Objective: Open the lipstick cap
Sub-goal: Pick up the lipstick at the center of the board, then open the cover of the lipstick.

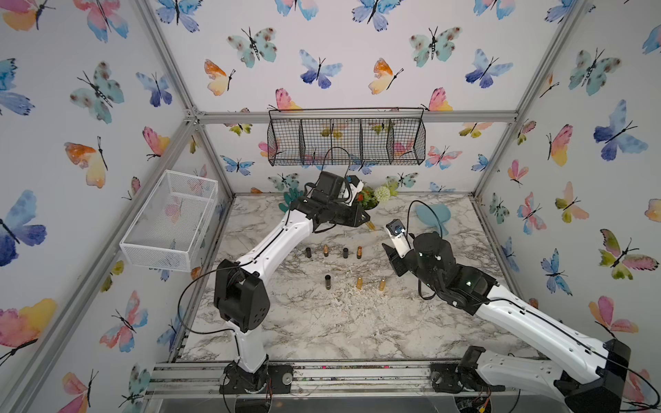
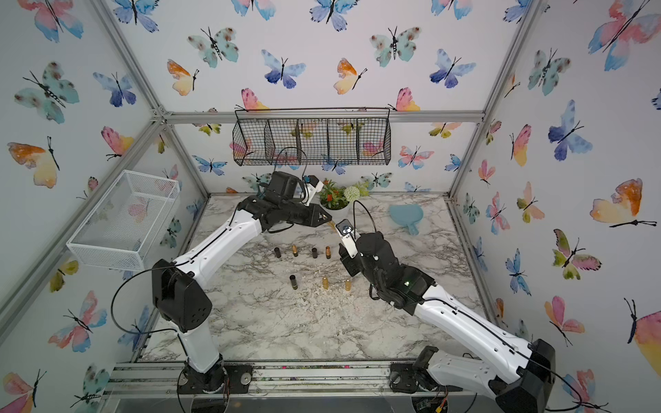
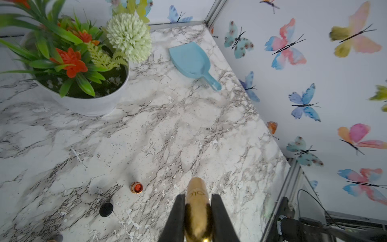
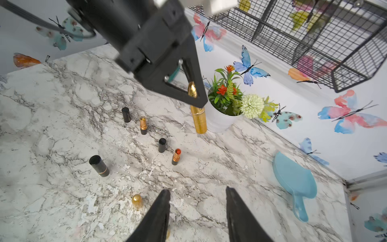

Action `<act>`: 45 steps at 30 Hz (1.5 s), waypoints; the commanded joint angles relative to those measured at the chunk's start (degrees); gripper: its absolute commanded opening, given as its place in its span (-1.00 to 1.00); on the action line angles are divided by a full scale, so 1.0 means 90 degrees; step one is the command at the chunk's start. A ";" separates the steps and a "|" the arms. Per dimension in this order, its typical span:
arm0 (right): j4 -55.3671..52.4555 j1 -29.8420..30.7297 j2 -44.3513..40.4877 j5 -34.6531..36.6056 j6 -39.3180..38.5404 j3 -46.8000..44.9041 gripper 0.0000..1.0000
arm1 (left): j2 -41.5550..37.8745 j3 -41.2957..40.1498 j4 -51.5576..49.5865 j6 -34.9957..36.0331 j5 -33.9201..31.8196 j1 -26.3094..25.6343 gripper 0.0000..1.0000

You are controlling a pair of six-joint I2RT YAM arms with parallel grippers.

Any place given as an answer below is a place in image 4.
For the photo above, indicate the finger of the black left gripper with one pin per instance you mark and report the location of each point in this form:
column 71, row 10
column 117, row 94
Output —
column 178, row 75

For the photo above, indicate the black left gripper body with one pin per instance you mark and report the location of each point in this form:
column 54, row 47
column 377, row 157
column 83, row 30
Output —
column 155, row 50

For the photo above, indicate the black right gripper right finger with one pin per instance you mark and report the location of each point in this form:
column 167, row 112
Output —
column 242, row 225

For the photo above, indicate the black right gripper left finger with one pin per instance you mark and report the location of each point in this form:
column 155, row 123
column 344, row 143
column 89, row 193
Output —
column 154, row 225

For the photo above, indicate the gold lipstick tube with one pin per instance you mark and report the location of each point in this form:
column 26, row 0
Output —
column 198, row 114

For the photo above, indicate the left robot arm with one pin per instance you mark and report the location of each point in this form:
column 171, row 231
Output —
column 116, row 21

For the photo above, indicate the small gold lipstick cap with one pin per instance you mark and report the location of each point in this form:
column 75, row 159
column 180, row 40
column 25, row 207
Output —
column 137, row 201

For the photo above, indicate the red lipstick gold base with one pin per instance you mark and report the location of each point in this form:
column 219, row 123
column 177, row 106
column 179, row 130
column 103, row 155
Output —
column 176, row 157

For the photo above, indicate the black lipstick cap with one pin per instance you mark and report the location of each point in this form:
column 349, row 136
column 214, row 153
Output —
column 162, row 145
column 126, row 114

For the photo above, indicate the gold lipstick base open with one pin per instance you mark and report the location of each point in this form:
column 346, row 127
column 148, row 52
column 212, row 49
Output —
column 143, row 125

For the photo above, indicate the black lipstick tube lessxcoco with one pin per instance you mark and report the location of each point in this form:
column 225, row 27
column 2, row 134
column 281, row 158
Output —
column 99, row 166

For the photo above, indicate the artificial flower plant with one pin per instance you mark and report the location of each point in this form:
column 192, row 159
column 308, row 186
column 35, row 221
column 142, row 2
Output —
column 225, row 95

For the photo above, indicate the white flower pot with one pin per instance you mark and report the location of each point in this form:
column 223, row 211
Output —
column 217, row 122

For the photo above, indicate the light blue handled dish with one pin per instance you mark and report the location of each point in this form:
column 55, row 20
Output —
column 297, row 181

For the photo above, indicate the black wire wall basket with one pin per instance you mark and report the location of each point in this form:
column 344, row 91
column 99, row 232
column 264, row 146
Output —
column 340, row 44

